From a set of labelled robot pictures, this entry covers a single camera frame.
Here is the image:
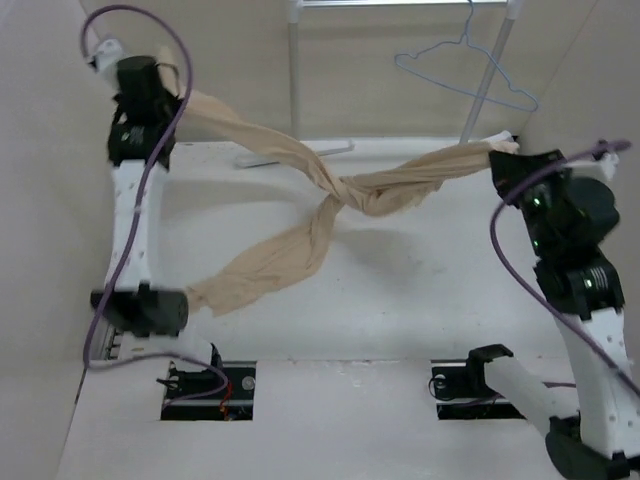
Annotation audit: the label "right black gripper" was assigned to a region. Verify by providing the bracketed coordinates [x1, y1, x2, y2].
[490, 149, 574, 257]

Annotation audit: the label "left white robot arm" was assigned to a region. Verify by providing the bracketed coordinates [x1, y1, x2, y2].
[89, 54, 229, 399]

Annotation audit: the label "beige trousers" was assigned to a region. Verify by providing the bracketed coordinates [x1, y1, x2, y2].
[157, 44, 520, 319]

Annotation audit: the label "white clothes rack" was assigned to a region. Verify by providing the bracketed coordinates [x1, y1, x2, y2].
[234, 0, 524, 171]

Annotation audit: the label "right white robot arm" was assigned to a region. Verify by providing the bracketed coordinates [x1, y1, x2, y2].
[463, 151, 639, 479]

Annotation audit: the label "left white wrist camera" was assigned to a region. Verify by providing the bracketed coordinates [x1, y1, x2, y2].
[87, 38, 126, 89]

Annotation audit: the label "blue wire hanger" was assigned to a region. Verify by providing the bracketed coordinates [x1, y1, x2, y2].
[393, 1, 539, 113]

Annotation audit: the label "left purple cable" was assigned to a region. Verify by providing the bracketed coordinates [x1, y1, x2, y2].
[79, 3, 231, 406]

